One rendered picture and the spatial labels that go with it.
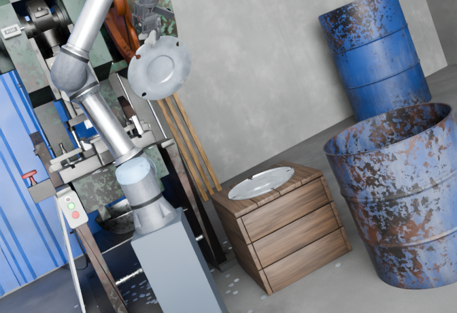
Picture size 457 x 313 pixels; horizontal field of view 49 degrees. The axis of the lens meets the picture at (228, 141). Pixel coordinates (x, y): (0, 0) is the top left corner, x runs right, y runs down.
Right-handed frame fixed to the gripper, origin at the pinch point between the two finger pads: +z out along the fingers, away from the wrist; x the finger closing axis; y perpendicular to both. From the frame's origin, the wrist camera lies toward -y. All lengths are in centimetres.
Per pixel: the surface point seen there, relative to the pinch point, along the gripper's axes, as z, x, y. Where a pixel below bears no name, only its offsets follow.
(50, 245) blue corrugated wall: 180, -58, 40
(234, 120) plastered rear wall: 145, -55, -115
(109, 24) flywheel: 35, -68, -20
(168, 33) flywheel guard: 6.7, -10.8, -15.8
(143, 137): 48.9, 1.0, 5.5
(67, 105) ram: 38, -26, 28
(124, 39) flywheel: 38, -56, -21
